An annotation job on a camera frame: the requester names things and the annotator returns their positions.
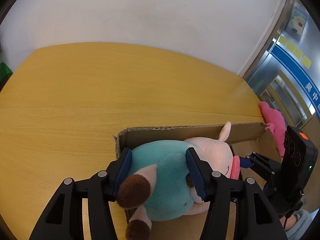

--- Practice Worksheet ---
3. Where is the person's right forearm grey sleeve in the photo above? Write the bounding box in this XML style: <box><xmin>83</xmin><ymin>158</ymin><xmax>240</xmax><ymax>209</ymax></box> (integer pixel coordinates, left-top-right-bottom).
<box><xmin>285</xmin><ymin>209</ymin><xmax>313</xmax><ymax>240</ymax></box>

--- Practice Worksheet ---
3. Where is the plush pig toy teal shirt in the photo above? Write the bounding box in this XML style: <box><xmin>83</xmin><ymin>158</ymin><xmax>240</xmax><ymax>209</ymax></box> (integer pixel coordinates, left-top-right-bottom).
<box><xmin>116</xmin><ymin>121</ymin><xmax>242</xmax><ymax>240</ymax></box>

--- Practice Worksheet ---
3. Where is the metal framed glass partition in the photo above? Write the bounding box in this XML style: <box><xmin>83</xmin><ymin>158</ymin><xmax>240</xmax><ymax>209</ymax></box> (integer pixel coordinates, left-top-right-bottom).
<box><xmin>239</xmin><ymin>0</ymin><xmax>320</xmax><ymax>135</ymax></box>

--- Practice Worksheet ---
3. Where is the wooden desktop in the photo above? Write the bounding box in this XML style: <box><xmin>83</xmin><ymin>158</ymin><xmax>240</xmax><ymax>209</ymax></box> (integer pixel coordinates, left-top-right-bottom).
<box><xmin>0</xmin><ymin>42</ymin><xmax>267</xmax><ymax>240</ymax></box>

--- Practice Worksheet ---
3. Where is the blue band with white print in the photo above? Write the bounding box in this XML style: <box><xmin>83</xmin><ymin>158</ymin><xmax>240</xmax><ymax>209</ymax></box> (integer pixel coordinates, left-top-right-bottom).
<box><xmin>271</xmin><ymin>39</ymin><xmax>320</xmax><ymax>120</ymax></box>

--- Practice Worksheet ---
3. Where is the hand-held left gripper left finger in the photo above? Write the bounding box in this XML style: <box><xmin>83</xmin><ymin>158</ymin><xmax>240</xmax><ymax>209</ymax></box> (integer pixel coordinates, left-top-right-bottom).
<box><xmin>29</xmin><ymin>147</ymin><xmax>133</xmax><ymax>240</ymax></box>

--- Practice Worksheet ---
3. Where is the green object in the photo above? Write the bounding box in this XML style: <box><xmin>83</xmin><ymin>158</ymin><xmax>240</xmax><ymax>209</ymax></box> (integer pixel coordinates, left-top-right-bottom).
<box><xmin>0</xmin><ymin>61</ymin><xmax>13</xmax><ymax>88</ymax></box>

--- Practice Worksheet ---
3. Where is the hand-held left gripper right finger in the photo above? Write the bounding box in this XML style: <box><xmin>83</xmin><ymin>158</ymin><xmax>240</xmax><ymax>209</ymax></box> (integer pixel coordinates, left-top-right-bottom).
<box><xmin>185</xmin><ymin>147</ymin><xmax>288</xmax><ymax>240</ymax></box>

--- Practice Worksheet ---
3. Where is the brown cardboard box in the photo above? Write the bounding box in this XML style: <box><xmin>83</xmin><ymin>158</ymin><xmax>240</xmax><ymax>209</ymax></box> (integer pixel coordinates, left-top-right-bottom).
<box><xmin>112</xmin><ymin>122</ymin><xmax>284</xmax><ymax>240</ymax></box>

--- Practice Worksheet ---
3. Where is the thin dark cable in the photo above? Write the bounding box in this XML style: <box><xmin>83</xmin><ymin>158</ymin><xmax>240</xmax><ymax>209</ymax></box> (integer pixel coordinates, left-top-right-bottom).
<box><xmin>282</xmin><ymin>214</ymin><xmax>292</xmax><ymax>230</ymax></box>

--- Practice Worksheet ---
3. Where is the pink plush toy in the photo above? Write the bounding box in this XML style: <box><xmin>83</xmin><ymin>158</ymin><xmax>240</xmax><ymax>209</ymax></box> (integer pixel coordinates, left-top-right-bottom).
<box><xmin>258</xmin><ymin>101</ymin><xmax>288</xmax><ymax>158</ymax></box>

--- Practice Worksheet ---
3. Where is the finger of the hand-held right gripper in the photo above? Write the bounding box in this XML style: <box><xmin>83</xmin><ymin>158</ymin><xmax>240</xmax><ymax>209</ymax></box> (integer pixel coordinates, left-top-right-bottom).
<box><xmin>239</xmin><ymin>151</ymin><xmax>282</xmax><ymax>182</ymax></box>

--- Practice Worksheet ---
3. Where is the cartoon wall poster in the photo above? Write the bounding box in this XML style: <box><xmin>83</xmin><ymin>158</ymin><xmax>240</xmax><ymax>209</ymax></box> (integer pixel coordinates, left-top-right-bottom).
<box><xmin>285</xmin><ymin>1</ymin><xmax>308</xmax><ymax>40</ymax></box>

